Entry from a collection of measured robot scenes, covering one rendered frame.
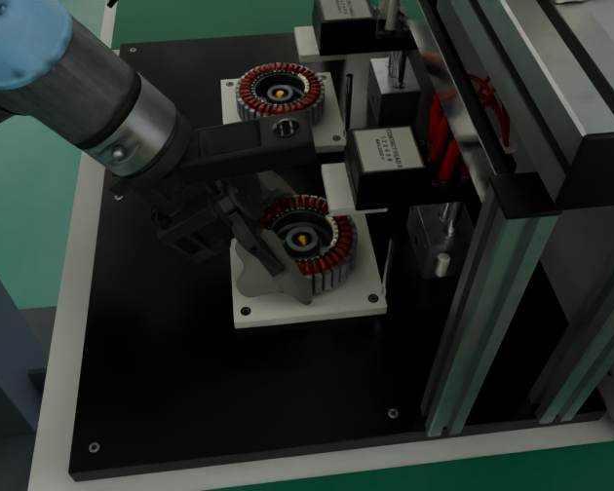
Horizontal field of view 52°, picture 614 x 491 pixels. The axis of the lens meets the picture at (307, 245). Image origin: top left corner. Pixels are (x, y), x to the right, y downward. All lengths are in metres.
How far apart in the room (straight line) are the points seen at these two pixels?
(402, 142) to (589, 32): 0.25
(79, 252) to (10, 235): 1.14
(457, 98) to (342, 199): 0.18
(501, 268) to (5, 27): 0.34
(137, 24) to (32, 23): 0.63
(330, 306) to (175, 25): 0.60
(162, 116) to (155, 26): 0.58
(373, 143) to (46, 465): 0.40
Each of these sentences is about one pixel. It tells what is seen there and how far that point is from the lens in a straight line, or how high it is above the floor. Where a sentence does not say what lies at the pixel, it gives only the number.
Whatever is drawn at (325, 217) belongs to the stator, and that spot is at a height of 0.81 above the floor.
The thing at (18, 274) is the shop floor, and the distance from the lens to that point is 1.79.
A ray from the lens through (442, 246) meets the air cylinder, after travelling 0.63.
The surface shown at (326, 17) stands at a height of 0.92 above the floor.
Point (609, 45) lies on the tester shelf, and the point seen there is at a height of 1.11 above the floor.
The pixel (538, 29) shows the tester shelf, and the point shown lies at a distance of 0.37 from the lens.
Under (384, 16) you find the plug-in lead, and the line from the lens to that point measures 0.78.
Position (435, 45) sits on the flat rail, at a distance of 0.48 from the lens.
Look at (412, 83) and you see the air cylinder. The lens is 0.82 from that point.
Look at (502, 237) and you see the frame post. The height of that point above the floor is 1.04.
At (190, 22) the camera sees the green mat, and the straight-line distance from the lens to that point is 1.08.
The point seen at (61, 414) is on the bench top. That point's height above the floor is 0.75.
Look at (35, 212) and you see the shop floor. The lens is 1.92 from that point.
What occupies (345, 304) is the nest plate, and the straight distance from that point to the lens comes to 0.62.
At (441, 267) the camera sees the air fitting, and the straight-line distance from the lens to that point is 0.64.
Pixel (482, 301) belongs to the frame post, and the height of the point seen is 0.97.
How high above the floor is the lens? 1.30
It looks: 50 degrees down
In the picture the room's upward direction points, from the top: straight up
